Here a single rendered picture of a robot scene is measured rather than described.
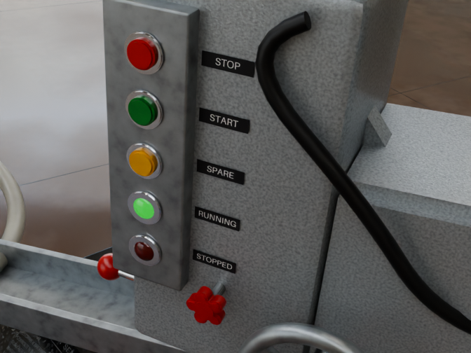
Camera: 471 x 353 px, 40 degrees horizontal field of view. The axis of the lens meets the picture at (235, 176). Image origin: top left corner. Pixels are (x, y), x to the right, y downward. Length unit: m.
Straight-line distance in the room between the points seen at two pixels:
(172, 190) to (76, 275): 0.46
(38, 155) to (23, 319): 2.39
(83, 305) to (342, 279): 0.49
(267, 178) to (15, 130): 3.05
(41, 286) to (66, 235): 1.71
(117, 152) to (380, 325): 0.29
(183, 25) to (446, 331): 0.35
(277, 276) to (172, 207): 0.12
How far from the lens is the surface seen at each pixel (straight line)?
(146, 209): 0.60
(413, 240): 0.56
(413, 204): 0.55
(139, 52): 0.53
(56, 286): 1.03
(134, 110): 0.55
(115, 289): 0.98
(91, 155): 3.27
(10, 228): 1.13
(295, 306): 0.62
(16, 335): 1.27
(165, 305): 0.70
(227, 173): 0.56
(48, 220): 2.84
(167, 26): 0.52
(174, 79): 0.53
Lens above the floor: 1.65
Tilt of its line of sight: 32 degrees down
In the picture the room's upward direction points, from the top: 5 degrees clockwise
